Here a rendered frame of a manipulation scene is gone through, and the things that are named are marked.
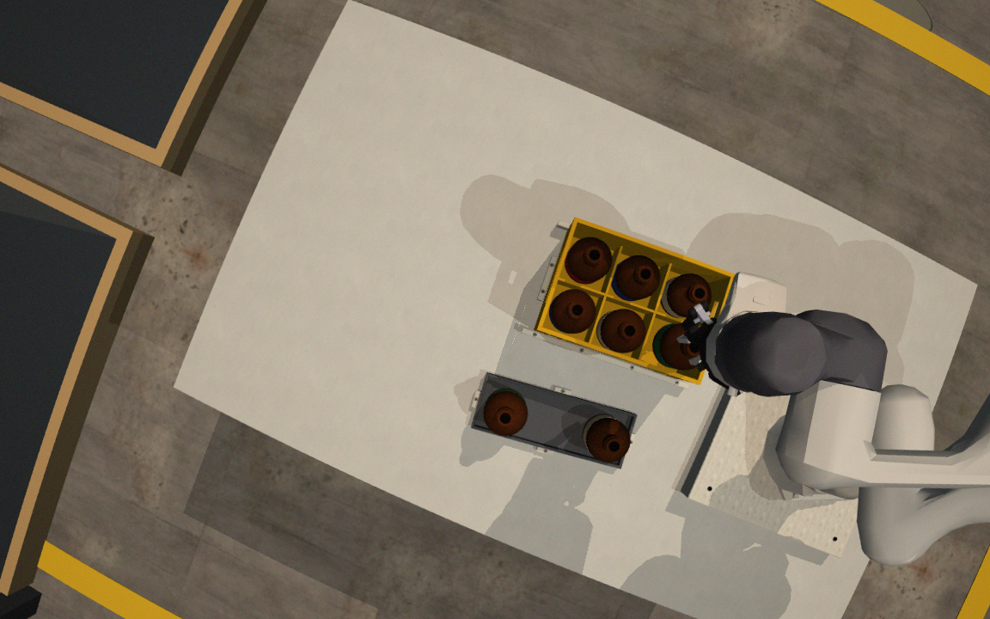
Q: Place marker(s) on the brown bottle with green label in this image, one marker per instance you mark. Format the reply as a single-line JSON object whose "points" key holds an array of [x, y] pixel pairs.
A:
{"points": [[505, 412], [669, 352]]}

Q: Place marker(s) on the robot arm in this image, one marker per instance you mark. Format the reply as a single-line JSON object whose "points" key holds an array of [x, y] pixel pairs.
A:
{"points": [[829, 430]]}

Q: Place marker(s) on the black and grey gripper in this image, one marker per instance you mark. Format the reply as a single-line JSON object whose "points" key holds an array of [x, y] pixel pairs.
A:
{"points": [[699, 313]]}

